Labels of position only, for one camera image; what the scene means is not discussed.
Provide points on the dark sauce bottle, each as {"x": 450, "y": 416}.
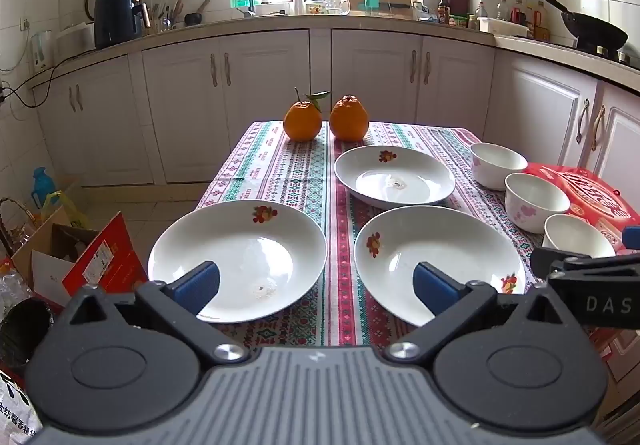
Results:
{"x": 443, "y": 10}

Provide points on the utensil holder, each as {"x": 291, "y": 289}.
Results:
{"x": 162, "y": 20}

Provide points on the blue thermos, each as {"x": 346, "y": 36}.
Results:
{"x": 42, "y": 187}

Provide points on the black air fryer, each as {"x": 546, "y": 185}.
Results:
{"x": 117, "y": 17}

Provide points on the red and white cardboard box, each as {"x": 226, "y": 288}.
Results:
{"x": 100, "y": 260}

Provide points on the small black pot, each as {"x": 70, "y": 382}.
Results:
{"x": 194, "y": 18}

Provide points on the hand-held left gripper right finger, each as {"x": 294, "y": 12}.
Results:
{"x": 435, "y": 290}

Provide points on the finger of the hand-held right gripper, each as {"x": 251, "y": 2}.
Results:
{"x": 632, "y": 237}
{"x": 555, "y": 260}

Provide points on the glass jug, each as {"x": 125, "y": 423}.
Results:
{"x": 339, "y": 5}

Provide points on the yellow plastic bag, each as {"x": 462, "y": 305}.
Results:
{"x": 67, "y": 212}

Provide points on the black wok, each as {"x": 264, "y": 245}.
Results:
{"x": 595, "y": 30}

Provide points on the red gift box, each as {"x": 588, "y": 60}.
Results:
{"x": 595, "y": 190}

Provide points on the white pink-flower bowl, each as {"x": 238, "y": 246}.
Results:
{"x": 495, "y": 172}
{"x": 575, "y": 235}
{"x": 530, "y": 210}

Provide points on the beige kitchen countertop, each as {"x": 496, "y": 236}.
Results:
{"x": 280, "y": 22}

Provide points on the patterned tablecloth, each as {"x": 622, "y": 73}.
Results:
{"x": 300, "y": 175}

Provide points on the white plastic pitcher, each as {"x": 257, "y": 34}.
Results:
{"x": 42, "y": 52}

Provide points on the white floral plate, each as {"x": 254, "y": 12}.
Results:
{"x": 440, "y": 245}
{"x": 380, "y": 170}
{"x": 240, "y": 245}

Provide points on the white tray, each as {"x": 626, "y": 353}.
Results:
{"x": 502, "y": 26}

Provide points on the wall outlet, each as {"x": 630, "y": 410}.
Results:
{"x": 25, "y": 24}

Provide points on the steel electric kettle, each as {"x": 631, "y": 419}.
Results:
{"x": 92, "y": 0}

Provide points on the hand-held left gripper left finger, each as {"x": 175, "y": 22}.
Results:
{"x": 197, "y": 287}

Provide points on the black trash bin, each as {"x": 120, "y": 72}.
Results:
{"x": 25, "y": 330}

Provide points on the white kitchen cabinets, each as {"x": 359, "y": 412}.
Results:
{"x": 270, "y": 75}

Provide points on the white printed bag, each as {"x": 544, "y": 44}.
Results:
{"x": 15, "y": 410}

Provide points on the wicker basket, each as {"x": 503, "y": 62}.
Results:
{"x": 12, "y": 230}

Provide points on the orange with leaf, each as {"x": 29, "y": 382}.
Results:
{"x": 302, "y": 122}

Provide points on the white rice cooker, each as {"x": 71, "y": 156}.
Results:
{"x": 75, "y": 40}

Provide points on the gas stove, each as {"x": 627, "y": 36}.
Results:
{"x": 615, "y": 54}

